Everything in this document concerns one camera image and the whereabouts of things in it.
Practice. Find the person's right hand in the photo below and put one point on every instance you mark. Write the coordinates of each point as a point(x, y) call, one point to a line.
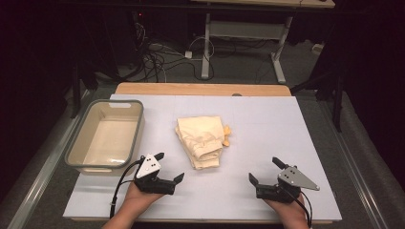
point(288, 208)

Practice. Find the metal floor rail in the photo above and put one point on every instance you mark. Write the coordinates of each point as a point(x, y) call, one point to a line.
point(356, 171)
point(41, 178)

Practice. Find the cream garment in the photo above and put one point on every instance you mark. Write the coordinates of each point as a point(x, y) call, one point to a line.
point(200, 136)

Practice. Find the grey table grommet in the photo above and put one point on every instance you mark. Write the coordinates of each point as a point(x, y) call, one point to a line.
point(237, 94)

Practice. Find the beige plastic storage bin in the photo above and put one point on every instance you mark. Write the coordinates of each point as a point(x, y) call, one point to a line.
point(105, 136)

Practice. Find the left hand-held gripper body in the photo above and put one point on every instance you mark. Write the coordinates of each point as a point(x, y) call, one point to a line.
point(149, 168)

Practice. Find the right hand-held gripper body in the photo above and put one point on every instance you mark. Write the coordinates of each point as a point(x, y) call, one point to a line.
point(294, 178)

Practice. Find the white power adapter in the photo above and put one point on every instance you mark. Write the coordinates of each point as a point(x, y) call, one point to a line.
point(188, 54)

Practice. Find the black stand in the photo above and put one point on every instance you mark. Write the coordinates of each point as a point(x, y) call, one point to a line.
point(337, 108)
point(75, 92)

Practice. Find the wooden table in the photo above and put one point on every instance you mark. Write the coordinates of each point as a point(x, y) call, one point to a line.
point(191, 89)

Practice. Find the person's left hand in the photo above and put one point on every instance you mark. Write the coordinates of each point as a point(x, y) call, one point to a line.
point(140, 198)

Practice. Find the white-framed desk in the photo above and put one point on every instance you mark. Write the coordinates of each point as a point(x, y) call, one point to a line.
point(206, 47)

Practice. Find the white table mat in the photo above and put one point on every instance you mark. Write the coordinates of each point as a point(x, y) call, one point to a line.
point(261, 133)

